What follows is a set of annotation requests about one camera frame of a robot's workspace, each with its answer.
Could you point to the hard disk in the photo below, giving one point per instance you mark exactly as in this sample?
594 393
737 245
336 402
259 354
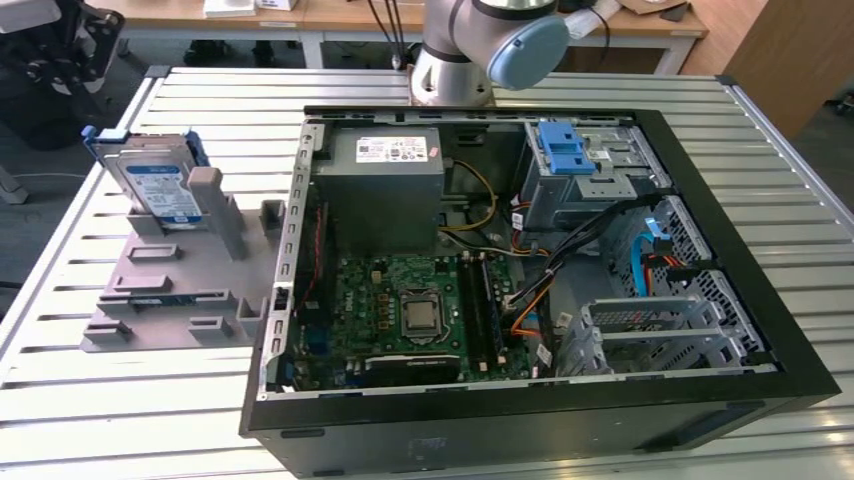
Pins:
160 190

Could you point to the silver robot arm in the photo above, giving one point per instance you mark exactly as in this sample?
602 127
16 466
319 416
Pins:
454 50

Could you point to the silver disk bay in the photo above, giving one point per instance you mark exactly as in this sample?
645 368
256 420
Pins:
661 334

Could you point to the black chair base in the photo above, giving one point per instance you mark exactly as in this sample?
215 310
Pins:
207 52
263 52

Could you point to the white labelled box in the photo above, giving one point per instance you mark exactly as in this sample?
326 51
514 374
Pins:
276 4

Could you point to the white stand foot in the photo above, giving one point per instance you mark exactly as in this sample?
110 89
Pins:
13 192

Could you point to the wooden top desk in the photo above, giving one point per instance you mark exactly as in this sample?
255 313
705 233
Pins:
334 15

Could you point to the grey parts rack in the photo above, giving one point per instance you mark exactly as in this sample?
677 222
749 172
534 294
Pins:
187 265

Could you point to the green RAM stick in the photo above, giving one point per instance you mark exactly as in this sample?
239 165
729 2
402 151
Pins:
160 300
494 315

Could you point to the grey power supply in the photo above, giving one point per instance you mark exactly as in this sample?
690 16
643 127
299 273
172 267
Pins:
380 210

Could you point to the black case fan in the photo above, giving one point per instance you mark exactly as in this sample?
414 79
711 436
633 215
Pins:
328 270

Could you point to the green motherboard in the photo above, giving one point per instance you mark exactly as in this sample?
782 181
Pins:
360 280

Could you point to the silver CPU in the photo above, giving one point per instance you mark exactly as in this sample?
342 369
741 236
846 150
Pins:
420 315

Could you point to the blue drive latch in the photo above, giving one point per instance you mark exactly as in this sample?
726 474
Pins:
563 150

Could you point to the black RAM slot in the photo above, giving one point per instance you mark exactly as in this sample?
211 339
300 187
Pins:
472 310

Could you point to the black graphics card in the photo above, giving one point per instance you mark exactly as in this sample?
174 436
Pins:
414 367

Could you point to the silver drive cage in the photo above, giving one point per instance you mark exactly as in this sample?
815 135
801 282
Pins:
601 192

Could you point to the brown cardboard piece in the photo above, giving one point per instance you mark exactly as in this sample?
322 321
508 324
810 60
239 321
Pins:
650 6

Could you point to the black PC case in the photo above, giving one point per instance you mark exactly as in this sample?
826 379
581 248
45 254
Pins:
534 430

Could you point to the wooden cabinet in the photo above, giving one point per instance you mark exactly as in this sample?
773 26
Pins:
787 60

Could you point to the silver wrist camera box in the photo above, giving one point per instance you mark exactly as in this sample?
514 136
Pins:
23 15

